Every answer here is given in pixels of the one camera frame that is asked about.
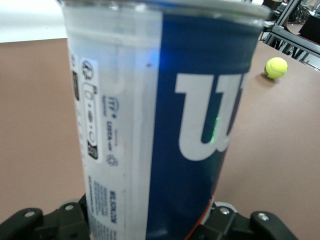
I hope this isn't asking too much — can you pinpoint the clear tennis ball can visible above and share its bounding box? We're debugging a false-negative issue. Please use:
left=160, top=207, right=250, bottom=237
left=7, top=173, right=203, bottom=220
left=61, top=0, right=272, bottom=240

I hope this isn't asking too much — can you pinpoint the plain yellow tennis ball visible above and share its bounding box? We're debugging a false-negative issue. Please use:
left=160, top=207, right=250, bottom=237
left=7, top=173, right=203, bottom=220
left=264, top=56, right=289, bottom=80

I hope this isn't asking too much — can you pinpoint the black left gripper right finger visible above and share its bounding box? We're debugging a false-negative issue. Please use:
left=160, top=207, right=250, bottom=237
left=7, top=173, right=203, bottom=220
left=189, top=201, right=300, bottom=240

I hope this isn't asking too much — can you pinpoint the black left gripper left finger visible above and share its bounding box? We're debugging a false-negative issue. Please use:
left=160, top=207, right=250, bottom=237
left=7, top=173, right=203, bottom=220
left=0, top=196, right=92, bottom=240

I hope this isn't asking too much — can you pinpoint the aluminium frame profile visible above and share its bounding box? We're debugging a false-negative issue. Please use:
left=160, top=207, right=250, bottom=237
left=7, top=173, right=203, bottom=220
left=259, top=0, right=320, bottom=72

